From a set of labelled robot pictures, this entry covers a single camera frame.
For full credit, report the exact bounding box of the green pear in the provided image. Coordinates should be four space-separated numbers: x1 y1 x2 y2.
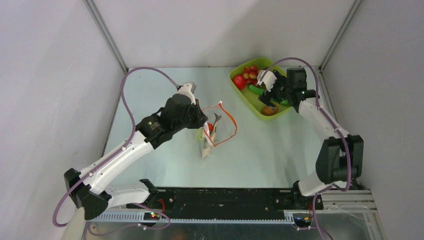
195 128 204 142

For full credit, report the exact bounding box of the green cucumber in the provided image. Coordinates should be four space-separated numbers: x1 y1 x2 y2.
248 84 290 107

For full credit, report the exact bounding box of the dark grey fish toy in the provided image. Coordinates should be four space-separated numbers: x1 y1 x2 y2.
201 113 222 159

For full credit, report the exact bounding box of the clear zip bag orange zipper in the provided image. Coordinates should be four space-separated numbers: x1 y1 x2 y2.
198 101 238 160

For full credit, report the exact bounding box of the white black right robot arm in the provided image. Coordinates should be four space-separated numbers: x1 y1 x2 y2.
257 67 364 209

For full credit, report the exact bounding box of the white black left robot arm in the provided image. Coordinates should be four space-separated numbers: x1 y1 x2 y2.
64 93 208 221

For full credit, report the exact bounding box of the green plastic bin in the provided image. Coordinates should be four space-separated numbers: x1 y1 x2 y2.
229 57 292 121

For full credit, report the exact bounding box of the red cherry bunch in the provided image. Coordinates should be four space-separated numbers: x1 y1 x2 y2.
241 65 262 86

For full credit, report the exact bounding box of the red apple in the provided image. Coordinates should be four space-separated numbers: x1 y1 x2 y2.
232 74 247 91

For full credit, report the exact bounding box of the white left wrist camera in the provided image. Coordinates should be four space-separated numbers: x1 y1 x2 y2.
177 81 196 105

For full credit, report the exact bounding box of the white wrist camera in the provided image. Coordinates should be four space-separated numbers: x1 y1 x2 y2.
256 69 277 92
177 81 196 105

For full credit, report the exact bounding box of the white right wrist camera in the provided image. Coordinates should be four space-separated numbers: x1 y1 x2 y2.
256 69 277 92

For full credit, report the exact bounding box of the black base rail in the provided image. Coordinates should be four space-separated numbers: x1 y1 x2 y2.
142 187 324 221

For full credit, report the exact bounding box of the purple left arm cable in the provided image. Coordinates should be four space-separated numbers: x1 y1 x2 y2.
52 66 181 238

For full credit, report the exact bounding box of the grey cable duct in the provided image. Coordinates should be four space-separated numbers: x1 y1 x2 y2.
85 211 299 224

